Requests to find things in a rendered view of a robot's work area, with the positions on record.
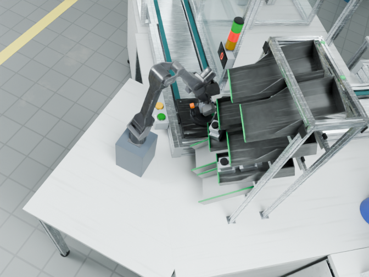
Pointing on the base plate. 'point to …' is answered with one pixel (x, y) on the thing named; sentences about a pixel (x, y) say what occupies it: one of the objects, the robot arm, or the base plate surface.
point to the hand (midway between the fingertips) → (209, 102)
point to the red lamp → (233, 36)
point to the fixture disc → (200, 120)
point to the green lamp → (236, 27)
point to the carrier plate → (188, 127)
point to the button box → (161, 112)
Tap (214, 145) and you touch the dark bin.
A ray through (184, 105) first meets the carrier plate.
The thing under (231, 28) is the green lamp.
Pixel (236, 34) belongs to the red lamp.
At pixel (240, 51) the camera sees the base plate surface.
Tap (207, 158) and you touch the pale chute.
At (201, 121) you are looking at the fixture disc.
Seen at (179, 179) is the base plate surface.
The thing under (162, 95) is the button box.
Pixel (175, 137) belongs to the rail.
